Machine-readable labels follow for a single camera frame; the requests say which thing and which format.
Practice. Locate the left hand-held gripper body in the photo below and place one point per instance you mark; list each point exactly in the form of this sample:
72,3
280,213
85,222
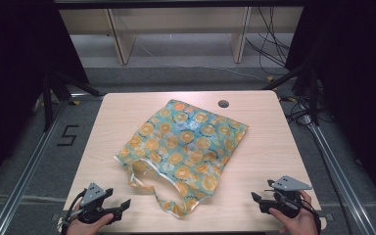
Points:
93,202

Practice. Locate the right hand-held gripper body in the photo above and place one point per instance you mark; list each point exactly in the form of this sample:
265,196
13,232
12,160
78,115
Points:
285,199

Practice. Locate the teal orange-print tote bag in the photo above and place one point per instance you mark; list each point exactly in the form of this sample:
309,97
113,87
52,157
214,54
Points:
186,143

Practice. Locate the person's left hand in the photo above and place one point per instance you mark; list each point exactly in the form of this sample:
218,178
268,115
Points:
84,228

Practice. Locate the person's right hand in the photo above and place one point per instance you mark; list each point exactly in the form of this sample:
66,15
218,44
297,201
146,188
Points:
298,225

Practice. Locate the black metal stand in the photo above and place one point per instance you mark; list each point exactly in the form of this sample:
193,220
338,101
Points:
54,94
308,88

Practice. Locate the dark curtain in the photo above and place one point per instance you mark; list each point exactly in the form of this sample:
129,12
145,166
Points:
359,91
16,81

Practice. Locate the beige wooden shelf unit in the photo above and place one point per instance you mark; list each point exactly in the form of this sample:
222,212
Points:
182,19

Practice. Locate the aluminium frame rail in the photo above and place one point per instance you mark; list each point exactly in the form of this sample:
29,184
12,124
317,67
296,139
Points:
26,173
338,176

